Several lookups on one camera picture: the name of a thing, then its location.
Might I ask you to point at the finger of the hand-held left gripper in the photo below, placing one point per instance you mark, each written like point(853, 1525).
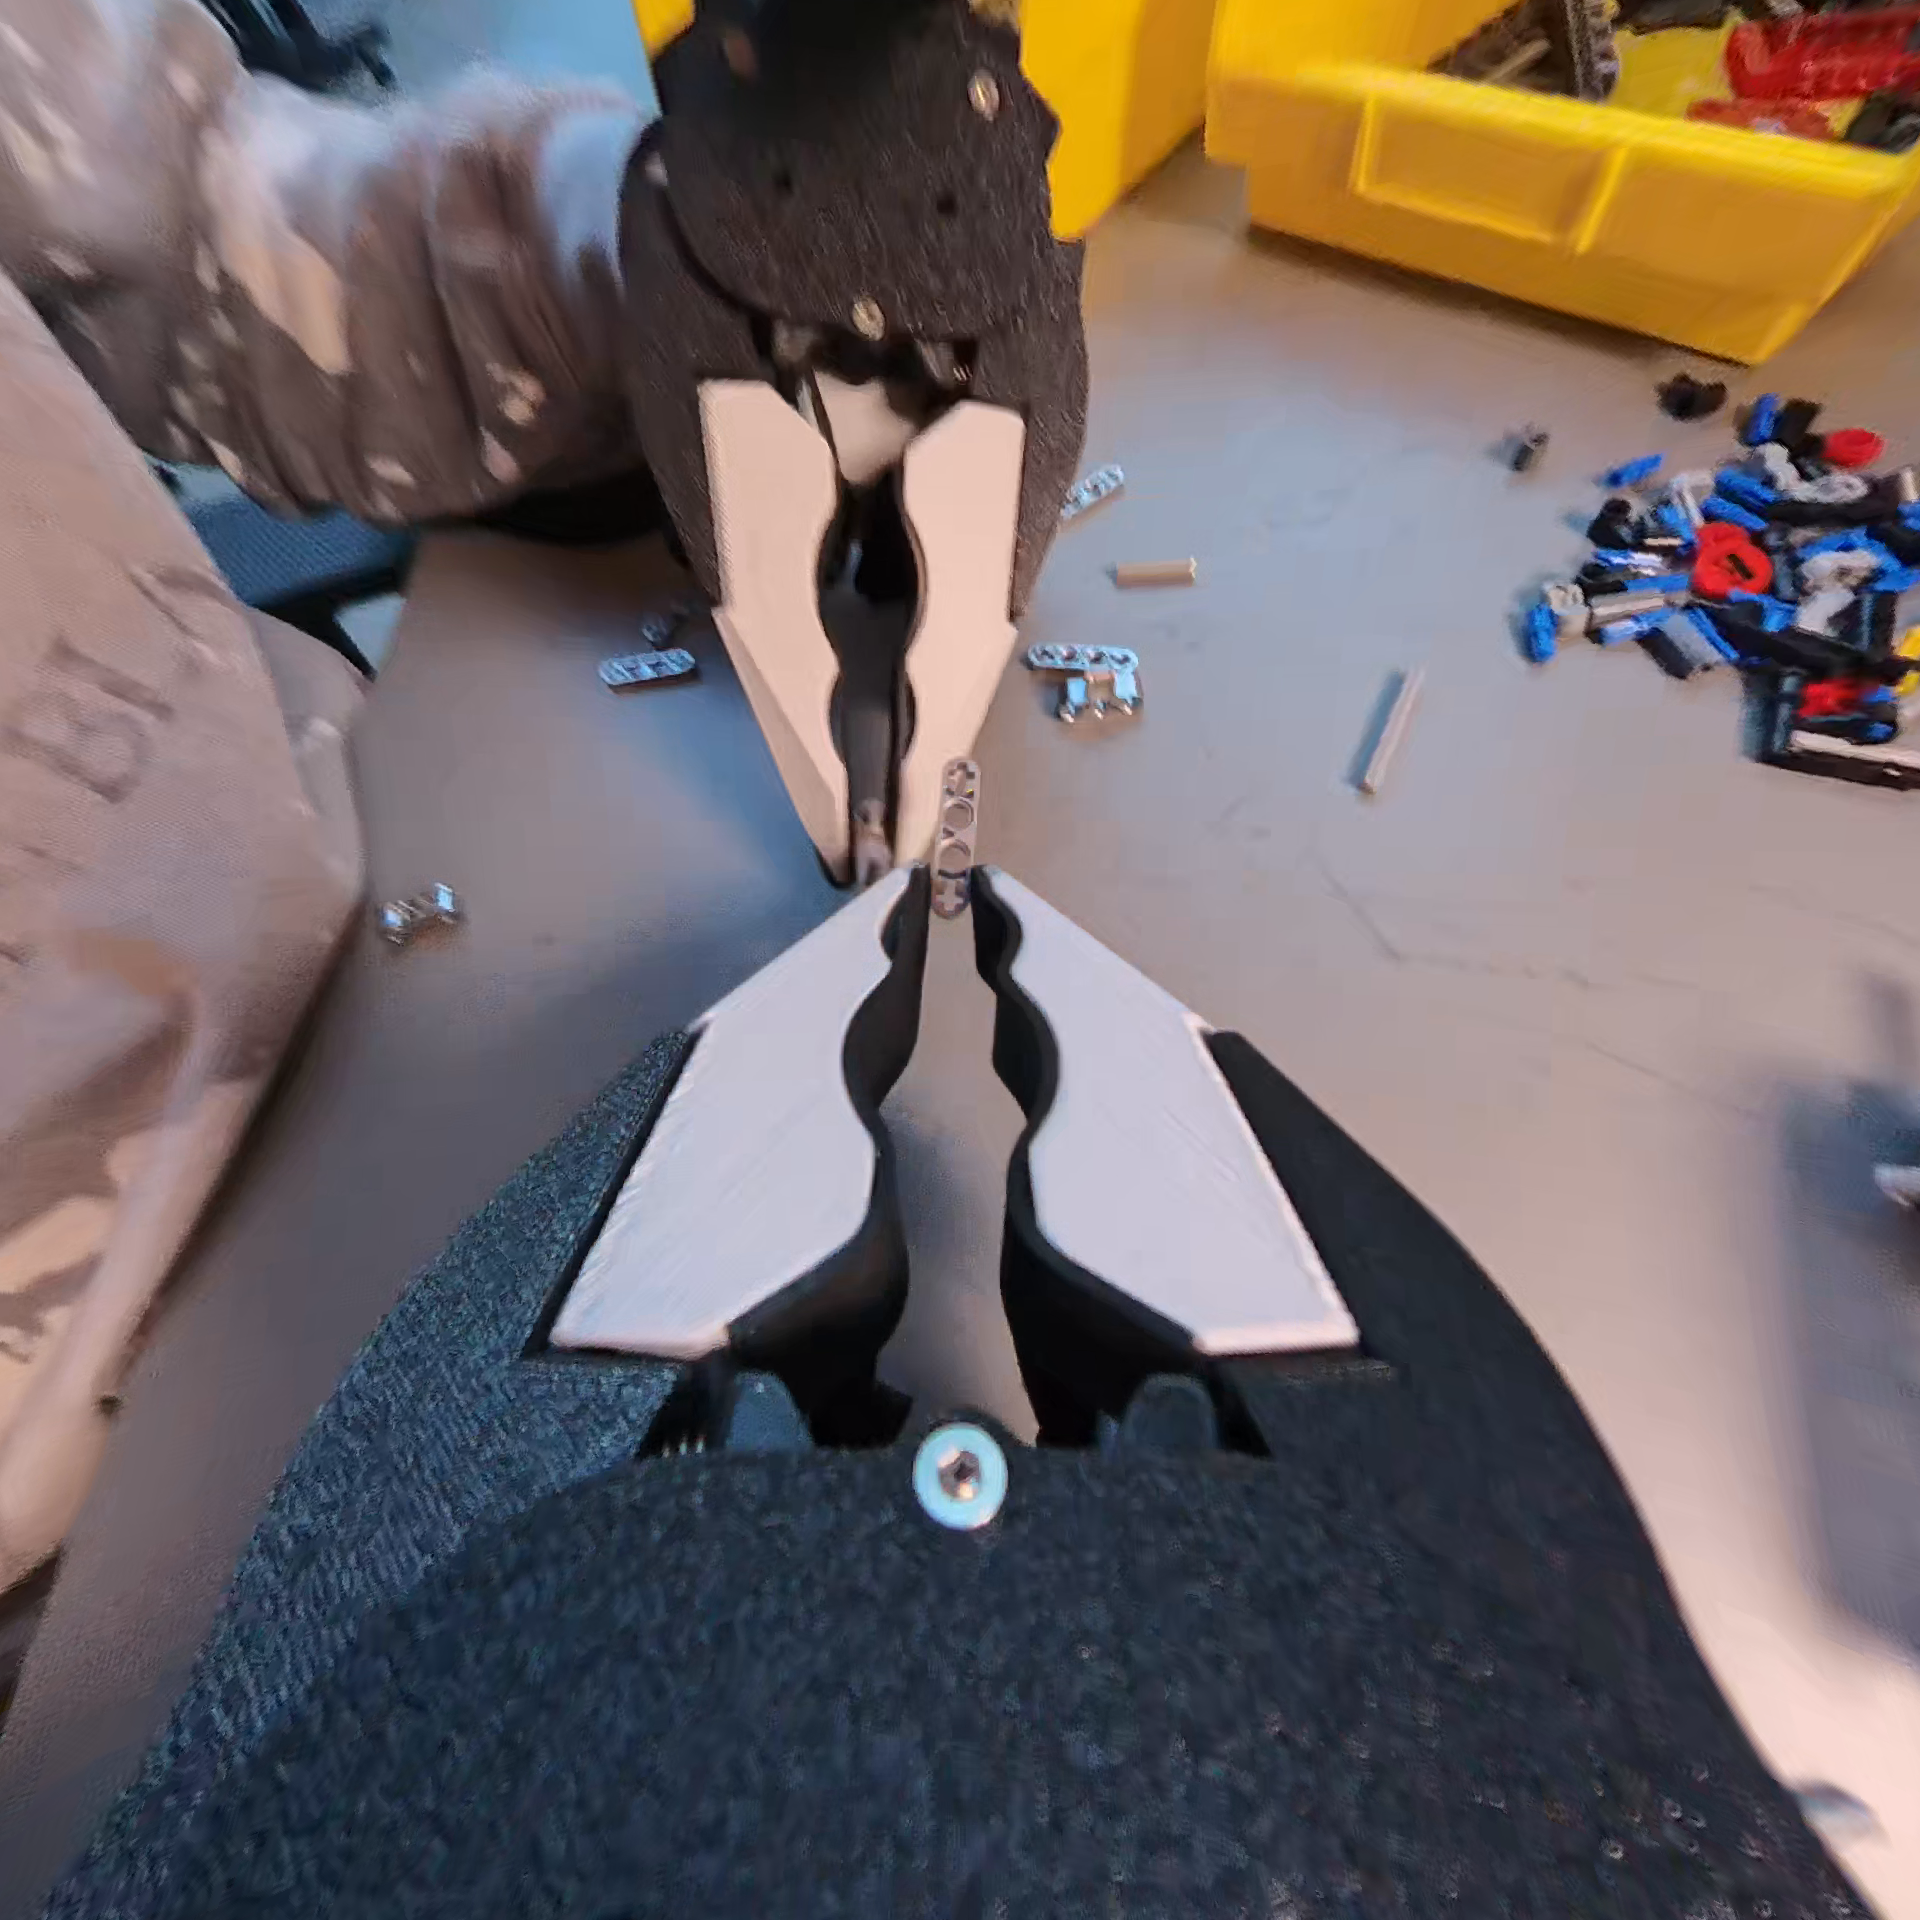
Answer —
point(968, 541)
point(766, 541)

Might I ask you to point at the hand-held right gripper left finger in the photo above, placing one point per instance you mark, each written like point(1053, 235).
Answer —
point(737, 1188)

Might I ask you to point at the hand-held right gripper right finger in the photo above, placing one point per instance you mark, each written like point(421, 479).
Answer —
point(1186, 1188)

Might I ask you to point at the grey brick beam assembly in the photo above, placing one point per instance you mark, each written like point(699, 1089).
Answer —
point(956, 827)

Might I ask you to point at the person's left forearm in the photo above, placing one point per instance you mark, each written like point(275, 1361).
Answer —
point(299, 240)

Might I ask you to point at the grey desk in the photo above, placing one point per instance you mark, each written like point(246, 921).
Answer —
point(1441, 1053)

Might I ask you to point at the long grey holed beam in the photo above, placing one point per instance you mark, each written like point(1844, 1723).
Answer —
point(645, 669)

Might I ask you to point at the beige brick pin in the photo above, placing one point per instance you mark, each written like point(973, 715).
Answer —
point(1154, 572)

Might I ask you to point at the grey double-loop brick connector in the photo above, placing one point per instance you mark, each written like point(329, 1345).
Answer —
point(1086, 692)

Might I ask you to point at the large yellow parts bin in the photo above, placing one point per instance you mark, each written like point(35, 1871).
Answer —
point(1124, 92)

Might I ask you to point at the small silver brick connector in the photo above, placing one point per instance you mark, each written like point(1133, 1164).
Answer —
point(421, 912)

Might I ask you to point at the small grey cylinder piece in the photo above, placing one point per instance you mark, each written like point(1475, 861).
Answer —
point(1528, 449)

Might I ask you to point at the small yellow parts bin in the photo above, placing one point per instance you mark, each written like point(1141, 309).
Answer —
point(1499, 182)

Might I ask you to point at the small black brick connector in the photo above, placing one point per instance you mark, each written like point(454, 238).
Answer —
point(1692, 395)

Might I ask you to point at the pile of blue brick pieces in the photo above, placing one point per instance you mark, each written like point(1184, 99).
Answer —
point(1739, 572)

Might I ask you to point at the heap of black red parts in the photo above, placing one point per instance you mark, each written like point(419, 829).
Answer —
point(1801, 61)

